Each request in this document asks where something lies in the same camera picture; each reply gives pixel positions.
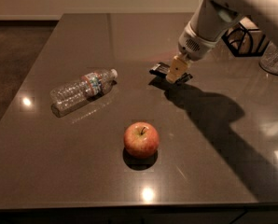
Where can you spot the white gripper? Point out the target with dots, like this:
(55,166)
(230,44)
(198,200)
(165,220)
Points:
(193,45)

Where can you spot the black rxbar chocolate wrapper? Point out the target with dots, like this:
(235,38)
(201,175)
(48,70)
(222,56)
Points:
(161,70)

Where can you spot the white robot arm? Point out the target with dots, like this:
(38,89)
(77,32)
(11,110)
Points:
(211,20)

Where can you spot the red yellow apple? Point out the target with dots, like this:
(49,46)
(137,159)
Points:
(141,140)

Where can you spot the snack packets in basket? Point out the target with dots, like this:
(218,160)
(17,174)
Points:
(249,36)

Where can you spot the clear plastic water bottle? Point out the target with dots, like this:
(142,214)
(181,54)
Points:
(73,95)

